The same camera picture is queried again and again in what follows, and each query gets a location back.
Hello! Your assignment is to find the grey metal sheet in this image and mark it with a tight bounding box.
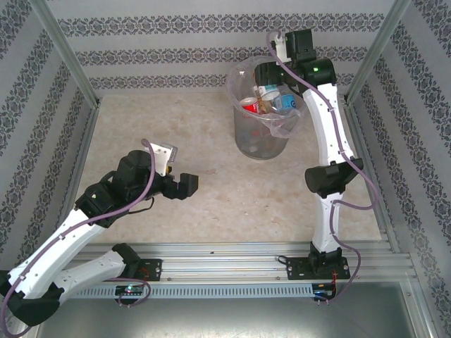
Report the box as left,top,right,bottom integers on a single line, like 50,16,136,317
33,281,436,338

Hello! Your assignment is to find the red cola bottle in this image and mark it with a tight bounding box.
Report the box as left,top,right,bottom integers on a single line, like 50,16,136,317
239,96,261,114

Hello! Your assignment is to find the long aluminium base rail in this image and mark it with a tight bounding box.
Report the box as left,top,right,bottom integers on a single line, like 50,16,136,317
75,240,413,282

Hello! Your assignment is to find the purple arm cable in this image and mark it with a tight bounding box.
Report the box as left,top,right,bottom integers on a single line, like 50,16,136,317
0,138,158,337
266,30,381,306

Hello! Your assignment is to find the aluminium side rail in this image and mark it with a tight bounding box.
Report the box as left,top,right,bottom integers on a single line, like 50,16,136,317
52,104,102,247
343,101,402,254

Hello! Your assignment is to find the blue cap blue label bottle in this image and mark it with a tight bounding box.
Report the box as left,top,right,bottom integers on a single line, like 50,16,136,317
273,93,297,115

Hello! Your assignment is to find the clear plastic bin liner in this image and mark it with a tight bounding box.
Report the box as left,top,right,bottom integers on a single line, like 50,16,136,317
225,55,306,138

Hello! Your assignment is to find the aluminium frame post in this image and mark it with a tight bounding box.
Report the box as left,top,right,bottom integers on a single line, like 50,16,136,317
343,0,412,104
30,0,102,108

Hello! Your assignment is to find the grey metal mesh bin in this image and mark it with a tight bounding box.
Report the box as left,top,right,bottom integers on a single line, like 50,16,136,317
227,56,304,161

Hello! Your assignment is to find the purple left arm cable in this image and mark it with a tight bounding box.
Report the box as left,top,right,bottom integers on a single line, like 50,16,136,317
0,138,158,337

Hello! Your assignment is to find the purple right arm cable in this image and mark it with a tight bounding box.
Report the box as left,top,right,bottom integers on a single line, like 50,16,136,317
266,30,381,306

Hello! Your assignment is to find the slotted grey cable tray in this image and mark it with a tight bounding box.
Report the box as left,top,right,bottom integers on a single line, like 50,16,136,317
63,283,316,300

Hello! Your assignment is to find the small circuit board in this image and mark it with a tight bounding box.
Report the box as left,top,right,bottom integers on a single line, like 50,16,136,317
312,282,338,299
115,284,146,297

